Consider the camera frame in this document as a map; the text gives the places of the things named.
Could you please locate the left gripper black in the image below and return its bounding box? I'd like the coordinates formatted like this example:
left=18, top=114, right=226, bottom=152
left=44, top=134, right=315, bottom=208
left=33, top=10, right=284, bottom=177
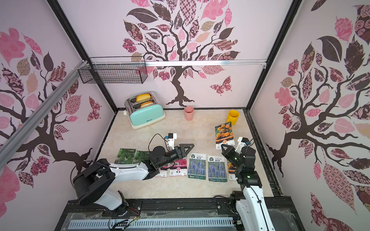
left=156, top=144, right=194, bottom=168

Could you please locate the marigold seed packet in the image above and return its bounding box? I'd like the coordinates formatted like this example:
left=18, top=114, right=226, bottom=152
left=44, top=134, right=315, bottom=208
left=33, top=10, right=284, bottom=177
left=215, top=122, right=235, bottom=150
left=227, top=161, right=237, bottom=181

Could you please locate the hollyhock seed packet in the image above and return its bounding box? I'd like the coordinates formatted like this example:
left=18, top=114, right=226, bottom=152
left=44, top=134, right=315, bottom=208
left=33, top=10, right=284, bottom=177
left=156, top=165, right=168, bottom=178
left=169, top=158, right=188, bottom=177

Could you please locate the lavender seed packet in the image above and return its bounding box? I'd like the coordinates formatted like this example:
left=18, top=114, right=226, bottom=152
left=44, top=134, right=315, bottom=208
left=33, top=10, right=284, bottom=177
left=208, top=156, right=227, bottom=182
left=188, top=153, right=206, bottom=180

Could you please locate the green gourd seed packet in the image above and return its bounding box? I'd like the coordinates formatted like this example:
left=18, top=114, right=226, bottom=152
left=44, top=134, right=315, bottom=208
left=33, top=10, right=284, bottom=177
left=133, top=151, right=150, bottom=164

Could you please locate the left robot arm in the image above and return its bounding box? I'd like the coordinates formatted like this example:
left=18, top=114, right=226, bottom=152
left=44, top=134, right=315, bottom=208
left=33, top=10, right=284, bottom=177
left=72, top=143, right=194, bottom=216

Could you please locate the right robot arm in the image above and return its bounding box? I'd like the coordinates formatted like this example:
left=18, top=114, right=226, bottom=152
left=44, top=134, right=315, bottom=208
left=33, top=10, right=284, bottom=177
left=221, top=144, right=275, bottom=231

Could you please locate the pink cup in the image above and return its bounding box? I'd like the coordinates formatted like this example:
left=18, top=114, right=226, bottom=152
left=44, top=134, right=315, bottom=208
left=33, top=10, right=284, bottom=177
left=184, top=106, right=195, bottom=121

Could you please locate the yellow mug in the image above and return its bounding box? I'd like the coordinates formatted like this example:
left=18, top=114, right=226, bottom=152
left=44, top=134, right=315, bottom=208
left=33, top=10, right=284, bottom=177
left=226, top=110, right=240, bottom=126

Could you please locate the toast slice front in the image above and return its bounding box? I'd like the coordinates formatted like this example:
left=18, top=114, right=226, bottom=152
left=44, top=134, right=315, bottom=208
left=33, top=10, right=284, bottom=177
left=140, top=101, right=155, bottom=108

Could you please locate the toast slice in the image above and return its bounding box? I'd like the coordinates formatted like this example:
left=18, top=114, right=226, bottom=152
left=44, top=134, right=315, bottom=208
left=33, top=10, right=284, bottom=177
left=136, top=93, right=151, bottom=103
left=140, top=101, right=155, bottom=108

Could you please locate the mint green toaster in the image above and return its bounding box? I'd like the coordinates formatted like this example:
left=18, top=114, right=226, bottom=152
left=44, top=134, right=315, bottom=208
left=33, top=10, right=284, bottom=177
left=124, top=91, right=166, bottom=129

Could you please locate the toast slice rear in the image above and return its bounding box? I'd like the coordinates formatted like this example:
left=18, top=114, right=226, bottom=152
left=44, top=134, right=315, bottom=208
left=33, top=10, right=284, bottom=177
left=136, top=93, right=151, bottom=103

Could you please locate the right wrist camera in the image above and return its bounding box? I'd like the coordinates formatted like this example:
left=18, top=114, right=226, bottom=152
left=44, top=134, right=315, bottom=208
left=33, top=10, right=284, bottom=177
left=236, top=137, right=250, bottom=154

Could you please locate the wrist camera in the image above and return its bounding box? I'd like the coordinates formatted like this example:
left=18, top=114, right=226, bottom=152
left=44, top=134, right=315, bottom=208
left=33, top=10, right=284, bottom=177
left=236, top=137, right=250, bottom=154
left=165, top=133, right=177, bottom=151

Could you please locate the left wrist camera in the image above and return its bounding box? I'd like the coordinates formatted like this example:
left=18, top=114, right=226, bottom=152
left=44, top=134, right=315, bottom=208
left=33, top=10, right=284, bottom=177
left=165, top=133, right=177, bottom=151

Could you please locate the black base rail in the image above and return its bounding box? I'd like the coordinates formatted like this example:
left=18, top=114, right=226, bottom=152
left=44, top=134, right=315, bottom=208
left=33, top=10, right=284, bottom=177
left=54, top=196, right=305, bottom=231

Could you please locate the black wire basket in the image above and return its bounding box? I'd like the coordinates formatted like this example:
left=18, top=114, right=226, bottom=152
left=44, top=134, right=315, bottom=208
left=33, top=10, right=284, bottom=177
left=78, top=55, right=148, bottom=84

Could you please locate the white slotted cable duct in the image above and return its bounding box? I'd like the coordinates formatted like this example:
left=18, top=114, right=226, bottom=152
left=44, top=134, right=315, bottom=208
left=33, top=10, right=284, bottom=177
left=65, top=217, right=236, bottom=231

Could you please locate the aluminium rail left wall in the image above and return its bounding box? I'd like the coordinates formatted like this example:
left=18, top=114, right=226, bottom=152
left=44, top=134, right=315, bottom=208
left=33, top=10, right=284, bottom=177
left=1, top=60, right=88, bottom=167

